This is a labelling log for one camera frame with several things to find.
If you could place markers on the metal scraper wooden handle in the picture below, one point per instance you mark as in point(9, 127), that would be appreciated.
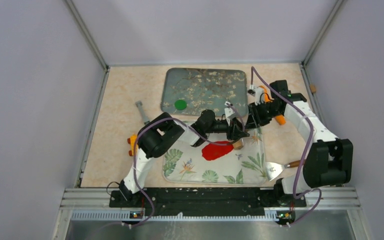
point(273, 169)

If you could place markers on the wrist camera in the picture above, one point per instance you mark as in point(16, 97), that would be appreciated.
point(231, 113)
point(259, 93)

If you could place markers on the green dough disc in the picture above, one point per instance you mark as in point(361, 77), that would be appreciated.
point(180, 104)

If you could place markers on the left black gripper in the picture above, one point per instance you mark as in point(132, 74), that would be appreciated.
point(235, 131)

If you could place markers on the small wooden block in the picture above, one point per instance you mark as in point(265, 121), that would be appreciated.
point(312, 88)

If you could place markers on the teal blossom pattern tray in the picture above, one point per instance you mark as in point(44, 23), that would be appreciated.
point(204, 89)

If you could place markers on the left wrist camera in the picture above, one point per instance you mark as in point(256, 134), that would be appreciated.
point(231, 113)

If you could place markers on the yellow red toy car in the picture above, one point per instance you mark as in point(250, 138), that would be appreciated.
point(132, 142)

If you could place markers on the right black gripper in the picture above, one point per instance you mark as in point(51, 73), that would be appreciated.
point(254, 120)

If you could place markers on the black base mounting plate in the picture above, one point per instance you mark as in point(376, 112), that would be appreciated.
point(205, 201)

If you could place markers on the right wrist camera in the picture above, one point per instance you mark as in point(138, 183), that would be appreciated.
point(259, 93)

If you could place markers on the grey dumbbell shaped tool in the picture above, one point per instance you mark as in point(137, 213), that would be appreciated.
point(144, 117)

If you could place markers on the white leaf pattern tray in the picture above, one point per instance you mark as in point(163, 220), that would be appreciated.
point(184, 164)

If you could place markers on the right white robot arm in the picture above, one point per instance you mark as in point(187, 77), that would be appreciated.
point(328, 159)

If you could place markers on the red dough piece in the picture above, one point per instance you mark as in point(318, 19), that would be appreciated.
point(214, 151)

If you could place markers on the wooden rolling pin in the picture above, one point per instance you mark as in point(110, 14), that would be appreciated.
point(238, 145)

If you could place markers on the orange toy carrot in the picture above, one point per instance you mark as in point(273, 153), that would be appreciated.
point(280, 119)

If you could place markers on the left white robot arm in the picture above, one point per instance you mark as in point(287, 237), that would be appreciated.
point(160, 134)

